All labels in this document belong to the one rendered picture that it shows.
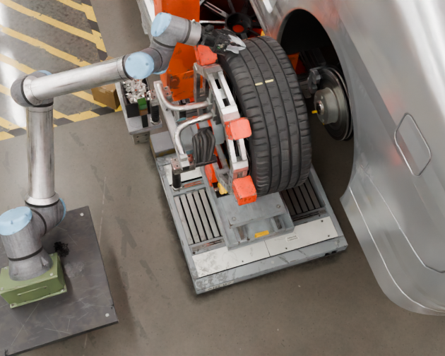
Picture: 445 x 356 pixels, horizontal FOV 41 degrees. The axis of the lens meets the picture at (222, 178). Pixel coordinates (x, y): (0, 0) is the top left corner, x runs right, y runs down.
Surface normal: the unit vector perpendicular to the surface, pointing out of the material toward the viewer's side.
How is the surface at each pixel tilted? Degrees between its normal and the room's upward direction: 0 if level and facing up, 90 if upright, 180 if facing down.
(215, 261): 0
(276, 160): 63
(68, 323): 0
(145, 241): 0
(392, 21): 71
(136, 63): 52
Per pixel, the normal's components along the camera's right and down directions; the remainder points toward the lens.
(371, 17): -0.93, 0.17
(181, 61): 0.31, 0.85
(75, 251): 0.04, -0.47
